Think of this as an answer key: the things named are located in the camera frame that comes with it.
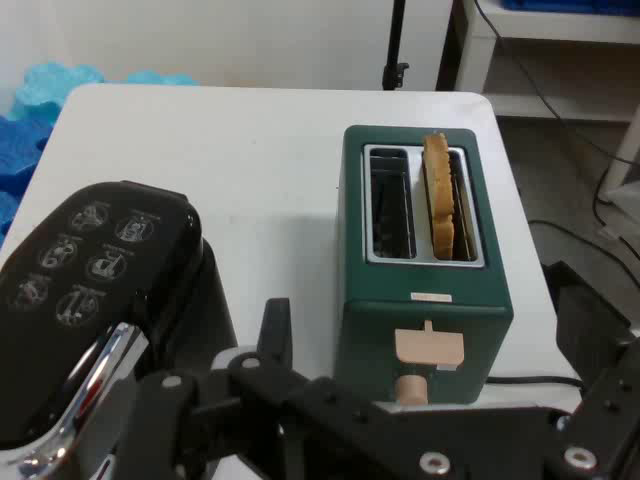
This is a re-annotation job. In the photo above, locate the toasted bread slice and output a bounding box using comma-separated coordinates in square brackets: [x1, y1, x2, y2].
[422, 130, 457, 261]

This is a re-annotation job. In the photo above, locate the black tripod stand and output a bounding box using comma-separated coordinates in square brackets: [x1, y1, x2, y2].
[382, 0, 410, 92]

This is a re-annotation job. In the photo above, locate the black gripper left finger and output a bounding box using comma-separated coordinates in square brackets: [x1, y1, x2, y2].
[119, 298, 501, 480]

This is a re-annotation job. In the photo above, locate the thin black floor cable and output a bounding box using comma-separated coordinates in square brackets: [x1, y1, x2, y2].
[472, 0, 640, 281]

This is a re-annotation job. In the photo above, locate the black toaster power cable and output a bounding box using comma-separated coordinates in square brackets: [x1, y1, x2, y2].
[484, 375, 586, 389]

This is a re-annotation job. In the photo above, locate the black capsule coffee machine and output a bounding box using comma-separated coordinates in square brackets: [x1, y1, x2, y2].
[0, 179, 239, 480]

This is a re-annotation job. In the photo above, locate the light blue foam mat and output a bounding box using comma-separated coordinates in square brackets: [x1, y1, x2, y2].
[12, 62, 201, 121]

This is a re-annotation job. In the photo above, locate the dark green two-slot toaster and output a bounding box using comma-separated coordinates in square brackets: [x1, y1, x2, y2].
[332, 124, 515, 407]

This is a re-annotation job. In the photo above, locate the white shelf unit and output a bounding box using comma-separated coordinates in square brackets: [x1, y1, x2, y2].
[452, 0, 640, 122]

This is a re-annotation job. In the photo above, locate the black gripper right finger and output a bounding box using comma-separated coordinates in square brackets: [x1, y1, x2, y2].
[543, 259, 640, 480]

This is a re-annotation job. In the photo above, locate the pink toaster lever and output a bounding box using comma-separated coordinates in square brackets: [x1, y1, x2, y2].
[394, 319, 466, 374]

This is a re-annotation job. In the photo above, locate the pink round toaster knob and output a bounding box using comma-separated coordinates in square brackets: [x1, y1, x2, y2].
[393, 374, 430, 406]

